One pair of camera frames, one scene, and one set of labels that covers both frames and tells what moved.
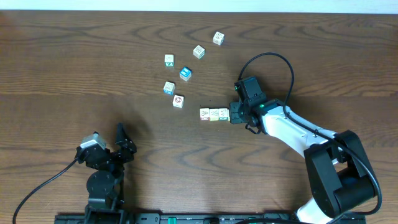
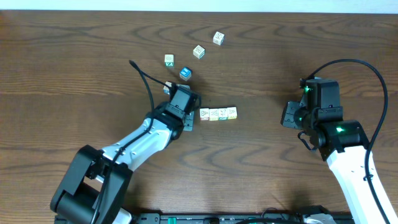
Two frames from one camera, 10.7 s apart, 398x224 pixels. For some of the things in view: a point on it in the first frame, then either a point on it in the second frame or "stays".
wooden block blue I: [185, 73] stays
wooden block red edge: [204, 114] stays
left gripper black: [116, 155] -> [189, 120]
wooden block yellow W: [213, 114] stays
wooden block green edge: [222, 114] stays
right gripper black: [234, 117] -> [288, 119]
